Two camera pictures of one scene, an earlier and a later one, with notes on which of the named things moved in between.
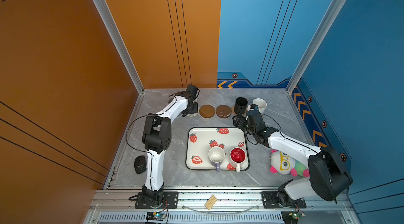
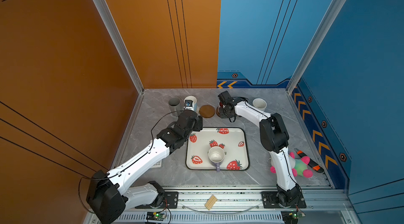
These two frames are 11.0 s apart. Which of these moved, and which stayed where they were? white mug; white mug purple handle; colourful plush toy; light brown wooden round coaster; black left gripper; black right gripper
Moved: black left gripper; black right gripper
Stayed: white mug purple handle; colourful plush toy; light brown wooden round coaster; white mug
